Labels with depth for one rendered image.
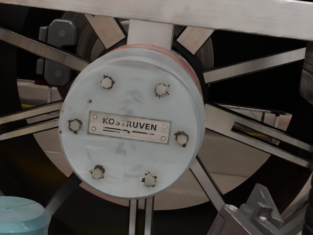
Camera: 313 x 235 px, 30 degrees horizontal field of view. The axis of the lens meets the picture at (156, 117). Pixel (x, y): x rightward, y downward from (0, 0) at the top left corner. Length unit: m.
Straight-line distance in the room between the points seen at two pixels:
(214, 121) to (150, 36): 0.17
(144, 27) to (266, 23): 0.22
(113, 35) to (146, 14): 0.30
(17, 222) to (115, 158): 0.13
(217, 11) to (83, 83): 0.14
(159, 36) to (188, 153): 0.18
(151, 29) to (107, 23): 0.12
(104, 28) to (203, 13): 0.32
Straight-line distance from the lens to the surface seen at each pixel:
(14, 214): 0.61
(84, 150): 0.53
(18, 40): 0.79
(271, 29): 0.47
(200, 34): 0.76
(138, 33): 0.66
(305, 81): 0.51
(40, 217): 0.61
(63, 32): 1.13
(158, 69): 0.51
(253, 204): 0.38
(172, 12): 0.46
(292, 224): 0.75
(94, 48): 1.11
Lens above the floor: 0.96
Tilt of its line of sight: 11 degrees down
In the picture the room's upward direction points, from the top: 7 degrees clockwise
